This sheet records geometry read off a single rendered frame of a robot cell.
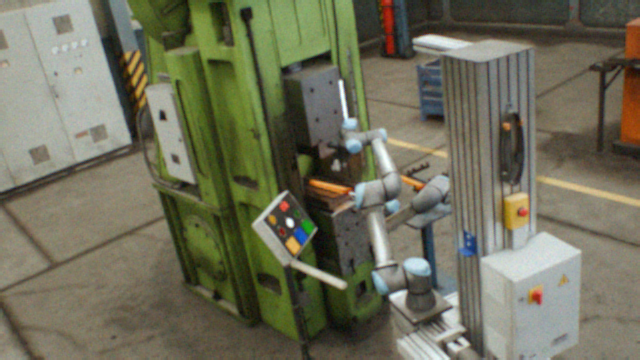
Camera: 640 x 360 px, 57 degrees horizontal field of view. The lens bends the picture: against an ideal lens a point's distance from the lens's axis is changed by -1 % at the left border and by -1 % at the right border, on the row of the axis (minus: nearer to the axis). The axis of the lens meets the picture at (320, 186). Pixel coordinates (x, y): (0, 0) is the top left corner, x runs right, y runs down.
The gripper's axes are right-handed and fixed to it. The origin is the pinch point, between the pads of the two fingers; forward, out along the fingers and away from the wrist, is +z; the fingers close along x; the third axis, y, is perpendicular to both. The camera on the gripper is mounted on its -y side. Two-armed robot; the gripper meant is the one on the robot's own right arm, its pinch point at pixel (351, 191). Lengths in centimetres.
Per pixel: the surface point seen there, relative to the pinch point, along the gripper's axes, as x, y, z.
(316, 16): 16, -103, 22
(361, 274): 0, 63, 4
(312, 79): -8, -73, 8
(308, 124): -17, -49, 8
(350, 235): -3.9, 30.2, 3.5
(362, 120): 41, -29, 23
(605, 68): 323, 15, -17
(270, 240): -72, -6, -10
